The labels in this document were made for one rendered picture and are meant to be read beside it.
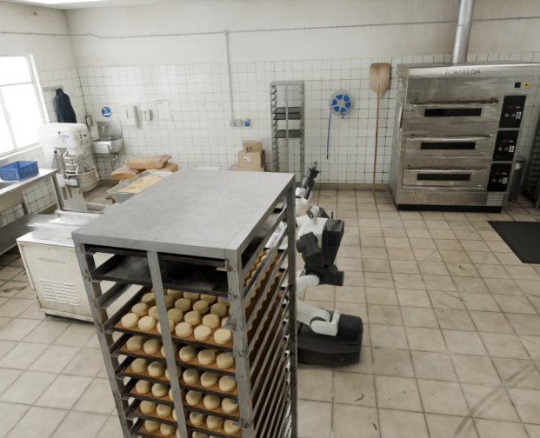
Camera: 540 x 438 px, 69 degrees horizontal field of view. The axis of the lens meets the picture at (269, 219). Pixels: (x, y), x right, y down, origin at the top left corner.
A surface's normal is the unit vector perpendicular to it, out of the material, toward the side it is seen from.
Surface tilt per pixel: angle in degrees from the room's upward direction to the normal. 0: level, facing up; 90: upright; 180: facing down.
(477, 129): 90
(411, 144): 90
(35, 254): 89
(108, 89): 90
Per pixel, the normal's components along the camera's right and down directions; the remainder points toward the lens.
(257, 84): -0.16, 0.40
